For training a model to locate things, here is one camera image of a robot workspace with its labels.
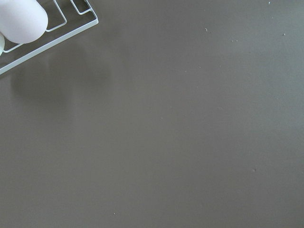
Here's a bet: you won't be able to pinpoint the pink cup in rack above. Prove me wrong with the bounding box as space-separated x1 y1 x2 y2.
0 0 48 44

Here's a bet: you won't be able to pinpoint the white cup in rack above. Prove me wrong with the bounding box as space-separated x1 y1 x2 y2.
0 34 5 56

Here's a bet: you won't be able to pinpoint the white wire cup rack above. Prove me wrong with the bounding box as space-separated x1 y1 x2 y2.
0 0 98 74

